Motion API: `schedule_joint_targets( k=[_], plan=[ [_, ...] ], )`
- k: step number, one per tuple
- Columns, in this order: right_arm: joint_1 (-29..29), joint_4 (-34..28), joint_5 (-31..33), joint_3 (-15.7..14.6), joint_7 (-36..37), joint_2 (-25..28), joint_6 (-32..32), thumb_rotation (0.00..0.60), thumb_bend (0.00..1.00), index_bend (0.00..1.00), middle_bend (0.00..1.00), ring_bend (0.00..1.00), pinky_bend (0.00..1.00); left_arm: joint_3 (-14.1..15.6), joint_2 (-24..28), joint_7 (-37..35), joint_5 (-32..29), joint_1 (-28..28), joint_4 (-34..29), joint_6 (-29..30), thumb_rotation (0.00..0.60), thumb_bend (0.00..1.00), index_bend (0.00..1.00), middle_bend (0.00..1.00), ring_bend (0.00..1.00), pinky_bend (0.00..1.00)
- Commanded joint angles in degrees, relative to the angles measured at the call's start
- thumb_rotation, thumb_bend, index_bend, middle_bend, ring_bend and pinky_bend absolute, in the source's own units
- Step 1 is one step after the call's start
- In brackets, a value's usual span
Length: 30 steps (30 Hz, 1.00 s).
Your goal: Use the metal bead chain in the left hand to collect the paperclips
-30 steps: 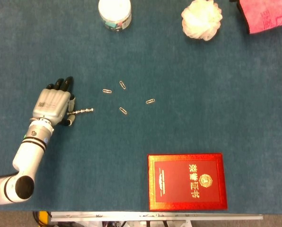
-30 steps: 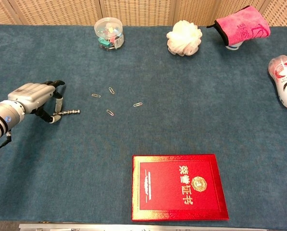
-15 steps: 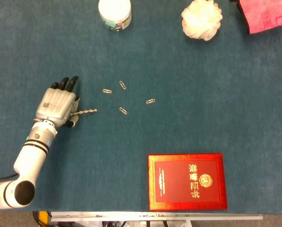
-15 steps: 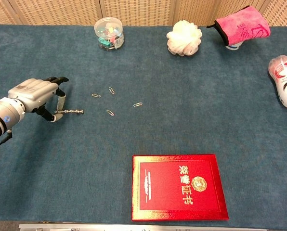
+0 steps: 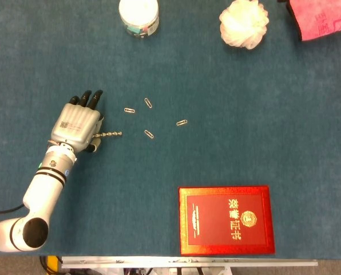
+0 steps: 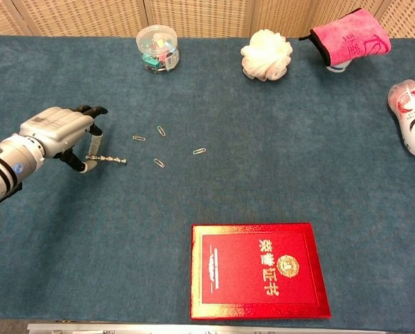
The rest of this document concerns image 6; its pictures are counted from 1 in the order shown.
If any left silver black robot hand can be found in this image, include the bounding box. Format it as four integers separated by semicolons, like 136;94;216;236
18;104;109;174

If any silver bead chain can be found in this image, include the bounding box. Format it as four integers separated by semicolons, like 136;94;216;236
85;154;128;166

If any white round jar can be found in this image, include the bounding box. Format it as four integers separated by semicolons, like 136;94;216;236
135;24;181;74

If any woven wicker folding screen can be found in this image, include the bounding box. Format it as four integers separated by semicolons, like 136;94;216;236
0;0;415;40

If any blue felt table cover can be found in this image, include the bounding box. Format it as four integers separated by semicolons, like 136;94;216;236
0;33;415;323

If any white mesh bath pouf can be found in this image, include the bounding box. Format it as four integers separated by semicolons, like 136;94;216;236
240;29;294;82

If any red gold certificate folder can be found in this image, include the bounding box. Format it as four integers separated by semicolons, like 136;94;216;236
189;222;333;321

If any white cup under towel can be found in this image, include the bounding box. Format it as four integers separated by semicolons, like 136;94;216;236
325;58;352;74

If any pink towel with black trim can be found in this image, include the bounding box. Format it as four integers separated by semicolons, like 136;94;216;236
298;7;393;67

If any clear plastic drink bottle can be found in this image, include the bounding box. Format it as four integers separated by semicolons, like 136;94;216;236
387;79;415;170

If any aluminium frame rail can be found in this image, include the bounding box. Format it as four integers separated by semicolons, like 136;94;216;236
26;323;386;334

